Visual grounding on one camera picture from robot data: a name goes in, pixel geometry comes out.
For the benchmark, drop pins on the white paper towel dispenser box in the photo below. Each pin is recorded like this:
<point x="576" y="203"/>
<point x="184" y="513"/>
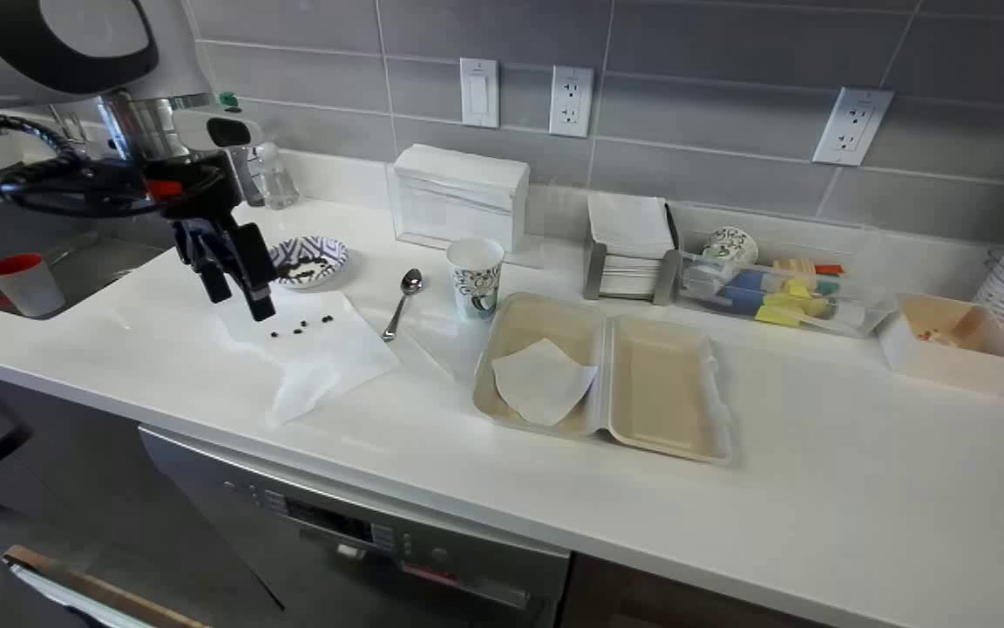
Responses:
<point x="457" y="195"/>

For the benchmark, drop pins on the clear condiment tray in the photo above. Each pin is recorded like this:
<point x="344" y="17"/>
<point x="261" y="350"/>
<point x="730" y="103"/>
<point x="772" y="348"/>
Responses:
<point x="861" y="308"/>

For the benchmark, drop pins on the metal napkin holder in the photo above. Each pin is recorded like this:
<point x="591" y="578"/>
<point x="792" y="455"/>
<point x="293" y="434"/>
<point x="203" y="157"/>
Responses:
<point x="630" y="248"/>

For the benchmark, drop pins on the beige clamshell takeout container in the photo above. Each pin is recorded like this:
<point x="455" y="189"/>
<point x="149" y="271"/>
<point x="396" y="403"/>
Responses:
<point x="660" y="387"/>

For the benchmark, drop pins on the large white paper sheet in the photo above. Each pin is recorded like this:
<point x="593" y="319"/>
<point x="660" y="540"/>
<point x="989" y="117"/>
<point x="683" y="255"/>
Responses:
<point x="322" y="366"/>

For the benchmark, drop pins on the dark cabinet door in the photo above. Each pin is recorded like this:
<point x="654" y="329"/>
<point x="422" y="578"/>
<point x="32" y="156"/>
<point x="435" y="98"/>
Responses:
<point x="663" y="599"/>

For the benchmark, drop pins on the patterned small bowl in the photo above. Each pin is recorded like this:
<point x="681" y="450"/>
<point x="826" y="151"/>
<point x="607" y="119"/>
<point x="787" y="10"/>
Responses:
<point x="310" y="263"/>

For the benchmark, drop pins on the upright white wall outlet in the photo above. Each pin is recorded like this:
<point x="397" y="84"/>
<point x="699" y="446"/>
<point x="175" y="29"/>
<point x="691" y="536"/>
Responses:
<point x="568" y="103"/>

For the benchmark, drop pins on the small white cardboard box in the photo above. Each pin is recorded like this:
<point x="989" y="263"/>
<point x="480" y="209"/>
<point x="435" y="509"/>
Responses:
<point x="948" y="350"/>

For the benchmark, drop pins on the stainless dishwasher front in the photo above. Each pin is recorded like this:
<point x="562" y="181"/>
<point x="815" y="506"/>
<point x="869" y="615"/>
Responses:
<point x="330" y="544"/>

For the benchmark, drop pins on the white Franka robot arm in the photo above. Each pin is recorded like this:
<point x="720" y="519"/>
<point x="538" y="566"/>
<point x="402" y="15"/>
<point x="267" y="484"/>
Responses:
<point x="50" y="48"/>

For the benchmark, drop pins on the yellow packets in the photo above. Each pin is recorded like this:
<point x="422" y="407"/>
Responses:
<point x="789" y="305"/>

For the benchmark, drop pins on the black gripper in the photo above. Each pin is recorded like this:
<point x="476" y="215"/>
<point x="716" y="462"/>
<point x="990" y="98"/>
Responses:
<point x="194" y="186"/>

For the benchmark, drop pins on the square white paper towel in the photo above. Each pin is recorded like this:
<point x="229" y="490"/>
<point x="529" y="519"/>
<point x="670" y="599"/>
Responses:
<point x="540" y="383"/>

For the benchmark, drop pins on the round white patterned tub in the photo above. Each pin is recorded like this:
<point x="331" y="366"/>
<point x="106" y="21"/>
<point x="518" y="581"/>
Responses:
<point x="730" y="248"/>

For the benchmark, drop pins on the red rimmed cup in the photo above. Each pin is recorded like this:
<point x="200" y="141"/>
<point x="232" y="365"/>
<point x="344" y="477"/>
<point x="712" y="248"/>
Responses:
<point x="21" y="285"/>

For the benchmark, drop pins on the tilted white wall outlet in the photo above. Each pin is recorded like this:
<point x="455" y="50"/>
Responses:
<point x="851" y="128"/>

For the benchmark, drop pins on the clear bottle green cap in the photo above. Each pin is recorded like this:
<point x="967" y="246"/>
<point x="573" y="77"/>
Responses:
<point x="268" y="179"/>

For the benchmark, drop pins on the metal spoon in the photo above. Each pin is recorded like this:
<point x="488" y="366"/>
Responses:
<point x="402" y="300"/>

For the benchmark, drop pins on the steel sink basin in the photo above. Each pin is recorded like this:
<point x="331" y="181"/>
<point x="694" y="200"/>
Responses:
<point x="85" y="248"/>

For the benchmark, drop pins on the blue packets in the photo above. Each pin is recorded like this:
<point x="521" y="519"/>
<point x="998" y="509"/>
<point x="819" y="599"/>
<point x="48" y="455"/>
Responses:
<point x="746" y="287"/>

